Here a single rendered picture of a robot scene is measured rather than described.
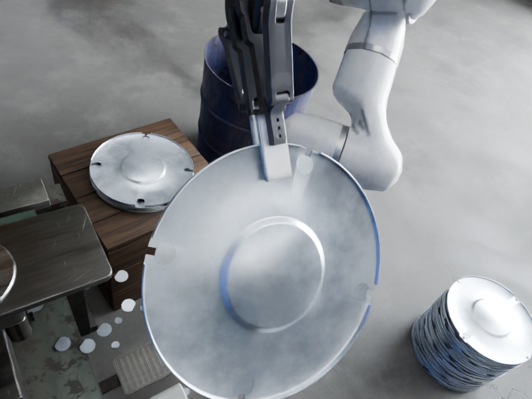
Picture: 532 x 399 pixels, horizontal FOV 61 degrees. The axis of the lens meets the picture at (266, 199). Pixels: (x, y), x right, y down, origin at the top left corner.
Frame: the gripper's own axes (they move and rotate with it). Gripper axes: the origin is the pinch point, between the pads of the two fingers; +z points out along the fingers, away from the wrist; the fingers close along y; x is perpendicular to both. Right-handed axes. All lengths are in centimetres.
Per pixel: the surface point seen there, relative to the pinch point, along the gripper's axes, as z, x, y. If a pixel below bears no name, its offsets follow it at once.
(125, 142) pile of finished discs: -3, 2, -98
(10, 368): 24.2, -30.9, -23.5
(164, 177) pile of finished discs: 9, 8, -86
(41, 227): 7.6, -23.6, -29.9
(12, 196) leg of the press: 4, -28, -53
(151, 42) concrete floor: -52, 43, -204
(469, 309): 63, 85, -50
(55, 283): 14.4, -23.5, -22.9
